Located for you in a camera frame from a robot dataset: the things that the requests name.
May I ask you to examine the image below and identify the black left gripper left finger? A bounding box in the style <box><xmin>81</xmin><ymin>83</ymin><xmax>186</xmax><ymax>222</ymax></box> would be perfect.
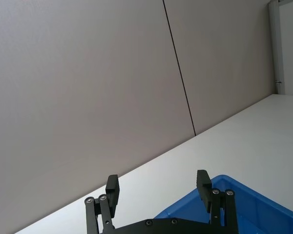
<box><xmin>84</xmin><ymin>174</ymin><xmax>121</xmax><ymax>234</ymax></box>

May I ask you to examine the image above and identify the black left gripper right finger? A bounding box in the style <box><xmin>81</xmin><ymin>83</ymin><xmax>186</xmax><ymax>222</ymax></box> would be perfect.
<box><xmin>196</xmin><ymin>169</ymin><xmax>238</xmax><ymax>234</ymax></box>

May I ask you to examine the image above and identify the blue plastic bin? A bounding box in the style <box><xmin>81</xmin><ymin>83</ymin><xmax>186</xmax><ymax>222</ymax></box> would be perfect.
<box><xmin>153</xmin><ymin>174</ymin><xmax>293</xmax><ymax>234</ymax></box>

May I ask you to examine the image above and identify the pale grey door frame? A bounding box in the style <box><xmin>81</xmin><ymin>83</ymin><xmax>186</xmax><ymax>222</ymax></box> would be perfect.
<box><xmin>269</xmin><ymin>0</ymin><xmax>287</xmax><ymax>95</ymax></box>

